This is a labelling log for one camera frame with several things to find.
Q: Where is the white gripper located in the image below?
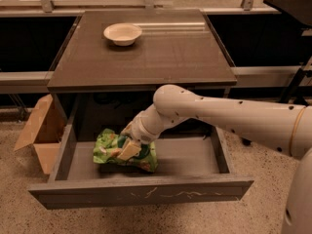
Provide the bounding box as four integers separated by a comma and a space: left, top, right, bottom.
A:
117, 105, 177, 161

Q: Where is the green rice chip bag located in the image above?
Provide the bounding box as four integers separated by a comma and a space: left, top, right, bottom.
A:
93, 129, 158, 173

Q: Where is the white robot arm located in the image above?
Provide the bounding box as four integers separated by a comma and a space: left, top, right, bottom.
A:
119, 85, 312, 234

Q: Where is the grey open top drawer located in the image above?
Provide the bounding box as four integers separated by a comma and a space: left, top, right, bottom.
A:
28, 95, 255, 211

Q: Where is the dark grey cabinet counter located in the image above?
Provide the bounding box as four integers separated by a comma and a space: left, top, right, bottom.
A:
47, 9, 238, 138

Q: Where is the brown cardboard box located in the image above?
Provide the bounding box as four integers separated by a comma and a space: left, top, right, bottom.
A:
15, 95, 65, 175

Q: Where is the white bowl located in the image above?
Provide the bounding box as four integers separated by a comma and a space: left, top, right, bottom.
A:
103, 23, 142, 47

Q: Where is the black table at right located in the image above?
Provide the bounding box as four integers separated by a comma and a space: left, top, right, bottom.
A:
231, 0, 312, 157

